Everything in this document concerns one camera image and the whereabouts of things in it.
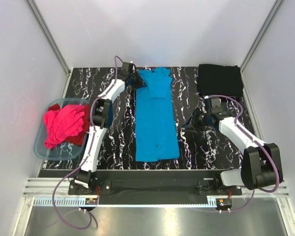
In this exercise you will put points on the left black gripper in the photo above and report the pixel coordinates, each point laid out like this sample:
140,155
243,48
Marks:
135,79

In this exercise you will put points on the aluminium rail frame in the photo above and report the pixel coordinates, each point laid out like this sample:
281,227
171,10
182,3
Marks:
44,193

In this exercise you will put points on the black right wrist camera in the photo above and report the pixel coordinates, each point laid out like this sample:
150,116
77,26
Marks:
215,107

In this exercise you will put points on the blue t shirt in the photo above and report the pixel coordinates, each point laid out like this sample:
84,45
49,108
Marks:
155,128

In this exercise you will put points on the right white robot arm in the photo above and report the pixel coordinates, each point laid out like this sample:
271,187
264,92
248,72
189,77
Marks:
261,162

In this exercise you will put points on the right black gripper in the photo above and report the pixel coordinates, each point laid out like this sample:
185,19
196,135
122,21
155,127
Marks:
195,122

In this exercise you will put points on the clear blue plastic basket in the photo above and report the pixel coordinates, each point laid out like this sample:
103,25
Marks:
65,150

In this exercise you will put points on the pink t shirt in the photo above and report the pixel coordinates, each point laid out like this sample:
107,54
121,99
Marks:
62,123

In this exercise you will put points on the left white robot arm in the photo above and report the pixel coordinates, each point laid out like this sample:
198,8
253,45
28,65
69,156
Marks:
101,118

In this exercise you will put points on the folded black t shirt stack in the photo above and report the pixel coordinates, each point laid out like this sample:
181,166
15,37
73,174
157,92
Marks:
216,79

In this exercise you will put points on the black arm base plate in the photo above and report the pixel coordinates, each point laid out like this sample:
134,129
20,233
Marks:
152,188

